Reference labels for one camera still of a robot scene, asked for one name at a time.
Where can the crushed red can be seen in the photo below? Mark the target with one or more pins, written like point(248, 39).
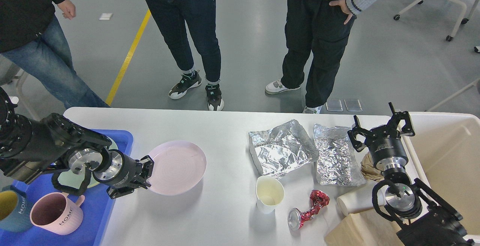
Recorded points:
point(296, 218)

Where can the right floor plate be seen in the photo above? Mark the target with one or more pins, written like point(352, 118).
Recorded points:
point(353, 105)

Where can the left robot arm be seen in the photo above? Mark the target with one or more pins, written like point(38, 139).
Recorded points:
point(71, 153)

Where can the beige plastic bin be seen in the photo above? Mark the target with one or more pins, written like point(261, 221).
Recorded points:
point(446, 154)

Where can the pink mug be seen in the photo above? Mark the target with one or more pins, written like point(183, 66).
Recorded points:
point(56, 213)

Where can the green plate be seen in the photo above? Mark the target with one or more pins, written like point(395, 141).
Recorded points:
point(68, 178)

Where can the dark teal mug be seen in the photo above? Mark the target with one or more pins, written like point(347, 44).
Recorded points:
point(15, 210)

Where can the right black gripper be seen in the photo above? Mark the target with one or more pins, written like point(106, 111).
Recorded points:
point(386, 150)

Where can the person in grey sweater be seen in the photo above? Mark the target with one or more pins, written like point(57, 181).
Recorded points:
point(320, 28)

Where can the narrow crumpled foil sheet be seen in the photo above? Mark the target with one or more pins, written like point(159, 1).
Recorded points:
point(336, 163)

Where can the person in dark jeans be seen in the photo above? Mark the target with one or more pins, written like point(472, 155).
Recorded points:
point(175, 20)

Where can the lying white paper cup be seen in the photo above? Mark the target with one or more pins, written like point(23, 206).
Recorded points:
point(357, 200)

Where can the blue plastic tray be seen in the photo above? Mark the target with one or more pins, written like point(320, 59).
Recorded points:
point(97, 208)

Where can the large crumpled foil sheet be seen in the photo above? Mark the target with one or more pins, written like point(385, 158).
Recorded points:
point(282, 149)

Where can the upright white paper cup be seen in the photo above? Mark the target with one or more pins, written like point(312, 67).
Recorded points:
point(269, 193)

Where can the left floor plate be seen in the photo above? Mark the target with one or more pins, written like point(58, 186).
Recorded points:
point(334, 105)

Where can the person in blue jeans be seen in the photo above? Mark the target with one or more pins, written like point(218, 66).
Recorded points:
point(32, 38)

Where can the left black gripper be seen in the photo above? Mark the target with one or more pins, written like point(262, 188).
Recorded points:
point(124, 174)

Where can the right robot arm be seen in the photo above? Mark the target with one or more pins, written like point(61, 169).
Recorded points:
point(424, 218)

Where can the crumpled brown paper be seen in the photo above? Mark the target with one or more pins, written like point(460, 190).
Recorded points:
point(368, 170)

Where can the floor plate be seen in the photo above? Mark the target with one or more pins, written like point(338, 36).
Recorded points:
point(334, 105)
point(353, 105)

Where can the pink plate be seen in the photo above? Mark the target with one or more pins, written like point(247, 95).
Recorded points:
point(178, 166)

